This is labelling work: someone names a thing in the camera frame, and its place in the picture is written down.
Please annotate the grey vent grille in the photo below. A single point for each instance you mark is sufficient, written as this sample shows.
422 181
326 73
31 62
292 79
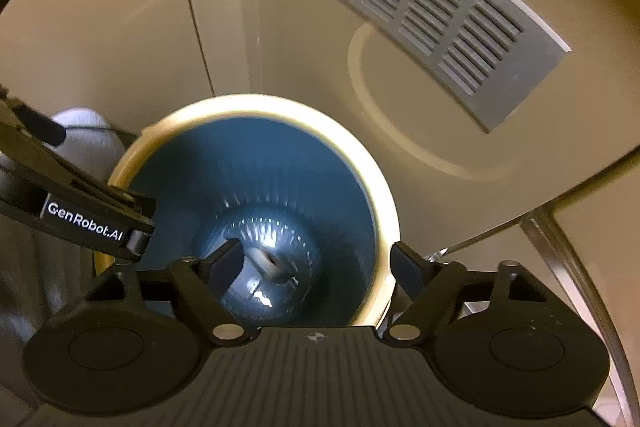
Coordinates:
430 2

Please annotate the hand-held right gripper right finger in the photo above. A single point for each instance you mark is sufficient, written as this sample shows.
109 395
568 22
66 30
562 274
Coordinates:
403 266

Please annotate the blue bin with cream rim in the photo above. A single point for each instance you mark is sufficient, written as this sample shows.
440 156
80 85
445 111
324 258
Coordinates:
280 187

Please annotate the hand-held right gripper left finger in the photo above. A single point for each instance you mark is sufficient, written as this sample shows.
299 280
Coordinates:
229 263

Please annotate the grey cloth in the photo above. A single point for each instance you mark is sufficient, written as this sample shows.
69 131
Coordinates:
90 142

